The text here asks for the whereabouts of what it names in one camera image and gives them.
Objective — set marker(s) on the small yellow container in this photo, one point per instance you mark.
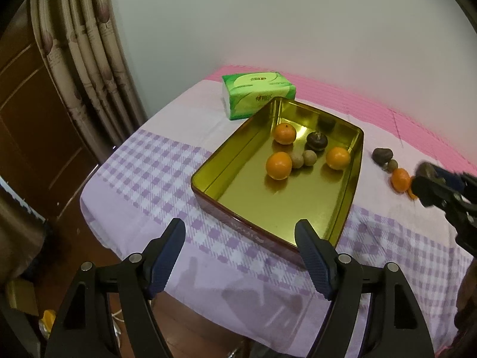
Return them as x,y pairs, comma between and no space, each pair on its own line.
48,320

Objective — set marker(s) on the brown cloth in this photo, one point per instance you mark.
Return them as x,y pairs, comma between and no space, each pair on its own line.
18,231

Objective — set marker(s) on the yellow cardboard box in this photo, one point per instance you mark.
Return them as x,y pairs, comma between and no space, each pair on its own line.
22,294

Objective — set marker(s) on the beige patterned curtain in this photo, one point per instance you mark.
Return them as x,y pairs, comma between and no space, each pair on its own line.
85,44

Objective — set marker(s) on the brown wooden door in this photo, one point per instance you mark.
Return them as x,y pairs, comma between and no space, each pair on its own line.
33,119

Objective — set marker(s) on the gold and maroon tin box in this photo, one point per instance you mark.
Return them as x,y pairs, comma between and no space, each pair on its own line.
261,201

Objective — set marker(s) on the small brown longan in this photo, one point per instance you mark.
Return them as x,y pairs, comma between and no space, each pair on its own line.
297,160
309,157
392,165

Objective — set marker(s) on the pink purple checked cloth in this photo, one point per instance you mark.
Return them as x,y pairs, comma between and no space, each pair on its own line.
156,164

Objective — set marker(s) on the small orange mandarin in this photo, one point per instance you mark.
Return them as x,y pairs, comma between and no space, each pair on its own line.
278,165
411,194
285,134
338,158
400,180

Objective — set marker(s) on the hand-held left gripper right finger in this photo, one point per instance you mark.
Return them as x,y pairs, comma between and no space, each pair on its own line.
315,264

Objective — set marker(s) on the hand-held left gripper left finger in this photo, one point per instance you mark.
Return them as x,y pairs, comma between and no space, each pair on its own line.
166,264

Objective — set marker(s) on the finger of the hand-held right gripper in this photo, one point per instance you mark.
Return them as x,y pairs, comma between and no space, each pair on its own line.
428,192
451,179

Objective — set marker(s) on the green tissue pack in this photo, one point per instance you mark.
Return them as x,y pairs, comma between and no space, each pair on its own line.
257,93

